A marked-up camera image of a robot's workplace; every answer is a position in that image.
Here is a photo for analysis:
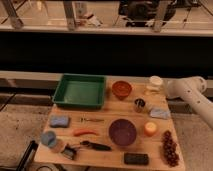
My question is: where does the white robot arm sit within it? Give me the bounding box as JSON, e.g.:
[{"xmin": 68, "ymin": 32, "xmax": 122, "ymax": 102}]
[{"xmin": 165, "ymin": 76, "xmax": 213, "ymax": 129}]

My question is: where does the dark red grape bunch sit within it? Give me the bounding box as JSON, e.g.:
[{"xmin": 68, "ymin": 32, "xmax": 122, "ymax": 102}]
[{"xmin": 162, "ymin": 130, "xmax": 179, "ymax": 167}]

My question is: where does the blue cloth piece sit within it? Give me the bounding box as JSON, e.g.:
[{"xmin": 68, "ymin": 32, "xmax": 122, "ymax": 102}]
[{"xmin": 150, "ymin": 107, "xmax": 170, "ymax": 119}]

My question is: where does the orange candle cup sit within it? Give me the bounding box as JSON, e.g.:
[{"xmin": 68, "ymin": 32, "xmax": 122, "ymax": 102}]
[{"xmin": 144, "ymin": 122, "xmax": 157, "ymax": 136}]

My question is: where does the wooden cutting board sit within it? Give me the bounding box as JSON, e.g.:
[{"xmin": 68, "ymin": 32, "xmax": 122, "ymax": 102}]
[{"xmin": 35, "ymin": 83, "xmax": 185, "ymax": 171}]

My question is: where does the blue sponge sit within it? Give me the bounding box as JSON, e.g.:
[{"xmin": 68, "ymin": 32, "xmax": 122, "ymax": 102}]
[{"xmin": 49, "ymin": 116, "xmax": 70, "ymax": 128}]

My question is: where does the green plastic tray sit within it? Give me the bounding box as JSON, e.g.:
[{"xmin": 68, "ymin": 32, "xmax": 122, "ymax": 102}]
[{"xmin": 52, "ymin": 74, "xmax": 106, "ymax": 109}]

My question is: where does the purple bowl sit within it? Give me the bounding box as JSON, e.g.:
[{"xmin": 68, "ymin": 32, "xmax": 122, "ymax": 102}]
[{"xmin": 108, "ymin": 119, "xmax": 137, "ymax": 146}]

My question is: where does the black stand frame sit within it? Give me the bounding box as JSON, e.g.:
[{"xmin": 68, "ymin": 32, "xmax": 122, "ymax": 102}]
[{"xmin": 15, "ymin": 140, "xmax": 38, "ymax": 171}]

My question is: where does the small metal cup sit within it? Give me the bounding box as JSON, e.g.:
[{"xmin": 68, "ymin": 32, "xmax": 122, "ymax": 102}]
[{"xmin": 134, "ymin": 98, "xmax": 146, "ymax": 113}]

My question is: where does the black rectangular sponge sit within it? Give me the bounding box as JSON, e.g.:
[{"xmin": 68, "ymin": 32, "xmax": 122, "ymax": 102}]
[{"xmin": 124, "ymin": 153, "xmax": 149, "ymax": 165}]

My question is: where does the orange bowl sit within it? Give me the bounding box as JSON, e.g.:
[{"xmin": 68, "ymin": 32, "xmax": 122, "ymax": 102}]
[{"xmin": 112, "ymin": 81, "xmax": 132, "ymax": 100}]

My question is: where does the orange carrot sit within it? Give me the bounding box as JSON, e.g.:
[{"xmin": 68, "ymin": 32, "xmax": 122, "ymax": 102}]
[{"xmin": 73, "ymin": 129, "xmax": 99, "ymax": 136}]

